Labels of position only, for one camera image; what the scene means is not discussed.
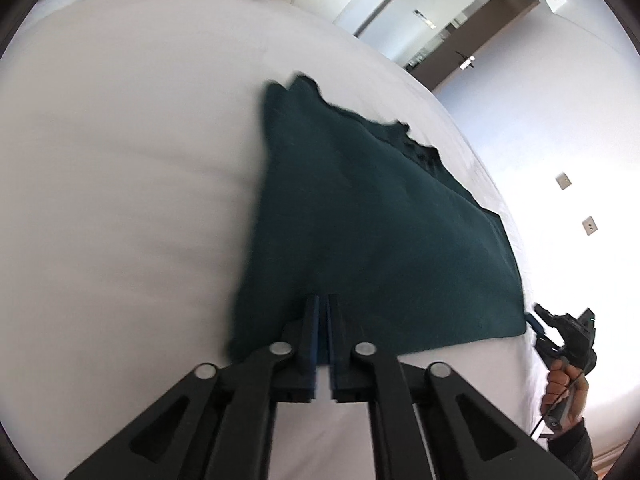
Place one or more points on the right hand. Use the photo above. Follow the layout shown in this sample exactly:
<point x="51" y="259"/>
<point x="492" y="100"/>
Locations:
<point x="564" y="380"/>

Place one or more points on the white bed mattress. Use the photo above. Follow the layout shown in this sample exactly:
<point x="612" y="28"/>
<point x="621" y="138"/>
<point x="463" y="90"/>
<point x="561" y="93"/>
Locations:
<point x="132" y="159"/>

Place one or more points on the wall socket upper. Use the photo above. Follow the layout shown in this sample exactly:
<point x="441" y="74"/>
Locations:
<point x="563" y="181"/>

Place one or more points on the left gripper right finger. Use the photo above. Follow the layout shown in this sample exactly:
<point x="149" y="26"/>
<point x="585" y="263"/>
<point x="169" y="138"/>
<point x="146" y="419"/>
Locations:
<point x="428" y="423"/>

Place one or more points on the dark green cloth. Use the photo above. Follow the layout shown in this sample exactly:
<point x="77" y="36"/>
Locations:
<point x="359" y="210"/>

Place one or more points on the brown door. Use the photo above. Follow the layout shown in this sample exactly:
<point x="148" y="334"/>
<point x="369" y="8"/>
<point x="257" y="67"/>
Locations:
<point x="432" y="40"/>

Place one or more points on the wall socket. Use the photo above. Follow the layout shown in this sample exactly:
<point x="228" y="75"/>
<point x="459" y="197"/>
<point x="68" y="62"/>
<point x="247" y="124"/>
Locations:
<point x="563" y="181"/>
<point x="589" y="226"/>

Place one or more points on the wall socket lower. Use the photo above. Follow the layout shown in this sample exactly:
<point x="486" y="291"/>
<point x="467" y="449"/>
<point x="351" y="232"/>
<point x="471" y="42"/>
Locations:
<point x="589" y="226"/>

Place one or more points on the dark sleeve forearm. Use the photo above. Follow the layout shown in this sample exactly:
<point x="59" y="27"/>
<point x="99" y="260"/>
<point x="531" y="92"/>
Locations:
<point x="574" y="449"/>

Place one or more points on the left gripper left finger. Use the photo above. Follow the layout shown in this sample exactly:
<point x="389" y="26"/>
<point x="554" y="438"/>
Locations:
<point x="217" y="423"/>

